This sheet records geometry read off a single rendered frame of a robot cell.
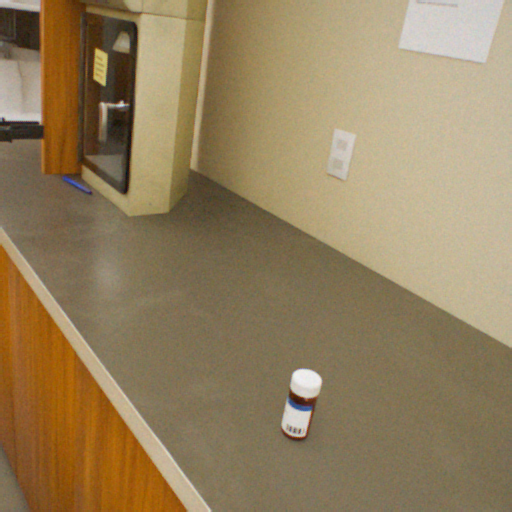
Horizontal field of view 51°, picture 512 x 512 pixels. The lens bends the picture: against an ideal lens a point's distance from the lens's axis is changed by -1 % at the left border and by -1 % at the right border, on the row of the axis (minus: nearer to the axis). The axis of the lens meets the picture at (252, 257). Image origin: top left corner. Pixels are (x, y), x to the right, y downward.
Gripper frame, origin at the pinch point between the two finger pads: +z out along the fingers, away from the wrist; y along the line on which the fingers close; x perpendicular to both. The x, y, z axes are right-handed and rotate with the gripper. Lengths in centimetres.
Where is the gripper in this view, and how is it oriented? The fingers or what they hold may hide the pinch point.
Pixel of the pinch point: (25, 129)
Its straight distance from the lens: 127.8
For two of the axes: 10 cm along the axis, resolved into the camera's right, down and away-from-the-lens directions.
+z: 7.9, -1.4, 6.0
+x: -1.6, 9.0, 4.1
